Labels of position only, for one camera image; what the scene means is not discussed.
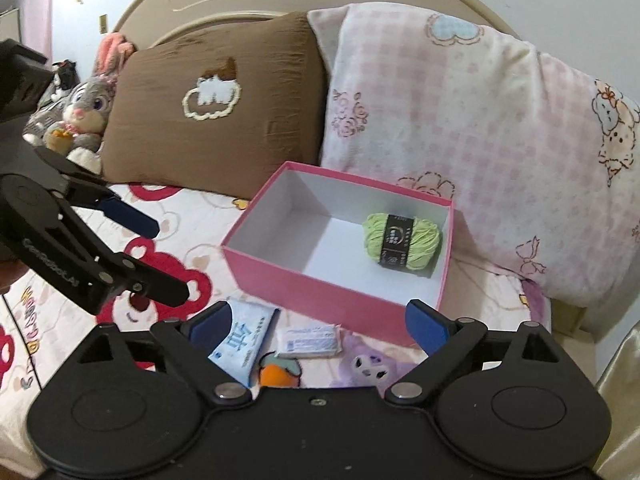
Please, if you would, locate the brown embroidered pillow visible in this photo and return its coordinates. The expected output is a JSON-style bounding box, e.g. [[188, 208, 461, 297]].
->
[[100, 11, 329, 201]]

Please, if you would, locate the beige satin cloth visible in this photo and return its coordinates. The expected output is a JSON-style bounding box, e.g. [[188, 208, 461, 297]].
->
[[590, 324, 640, 480]]

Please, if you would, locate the pink checked pillow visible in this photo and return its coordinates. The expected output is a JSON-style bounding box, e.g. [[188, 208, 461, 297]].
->
[[306, 2, 640, 307]]

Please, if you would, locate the green yarn ball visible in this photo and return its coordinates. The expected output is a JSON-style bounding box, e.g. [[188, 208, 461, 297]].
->
[[361, 212, 444, 279]]

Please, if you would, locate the white cabinet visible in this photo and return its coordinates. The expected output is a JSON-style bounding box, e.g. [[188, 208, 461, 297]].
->
[[0, 9, 22, 43]]

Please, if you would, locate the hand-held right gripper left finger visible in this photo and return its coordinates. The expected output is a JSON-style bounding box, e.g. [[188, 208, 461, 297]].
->
[[75, 301, 254, 407]]

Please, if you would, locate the blue white tissue packet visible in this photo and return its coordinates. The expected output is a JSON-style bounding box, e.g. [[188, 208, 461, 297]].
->
[[207, 299, 281, 389]]

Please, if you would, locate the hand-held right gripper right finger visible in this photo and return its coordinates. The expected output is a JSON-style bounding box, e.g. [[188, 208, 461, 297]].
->
[[384, 299, 569, 405]]

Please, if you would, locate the bear printed bedsheet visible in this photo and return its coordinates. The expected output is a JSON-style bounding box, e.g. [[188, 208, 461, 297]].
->
[[0, 180, 557, 461]]

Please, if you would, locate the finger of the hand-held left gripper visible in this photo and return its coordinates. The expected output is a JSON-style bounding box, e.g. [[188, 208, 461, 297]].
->
[[35, 146, 161, 239], [92, 250, 190, 307]]

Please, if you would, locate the black and white plush toy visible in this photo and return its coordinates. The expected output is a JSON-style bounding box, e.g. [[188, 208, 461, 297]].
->
[[22, 59, 81, 146]]

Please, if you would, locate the pink cardboard box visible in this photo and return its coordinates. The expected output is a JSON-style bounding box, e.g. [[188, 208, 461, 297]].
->
[[221, 161, 455, 348]]

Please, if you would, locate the small orange ball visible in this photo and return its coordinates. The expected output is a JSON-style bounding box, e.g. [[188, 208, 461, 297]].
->
[[259, 359, 295, 389]]

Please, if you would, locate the small white packet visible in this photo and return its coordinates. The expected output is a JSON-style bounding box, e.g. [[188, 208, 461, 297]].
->
[[275, 325, 344, 360]]

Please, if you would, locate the grey bunny plush toy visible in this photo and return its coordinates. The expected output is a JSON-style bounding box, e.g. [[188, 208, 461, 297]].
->
[[42, 32, 139, 174]]

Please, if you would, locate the pink curtain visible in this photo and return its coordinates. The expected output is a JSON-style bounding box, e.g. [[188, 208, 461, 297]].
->
[[22, 0, 57, 63]]

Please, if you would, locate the beige nightstand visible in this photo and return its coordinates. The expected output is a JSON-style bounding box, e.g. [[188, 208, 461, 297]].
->
[[550, 299, 587, 335]]

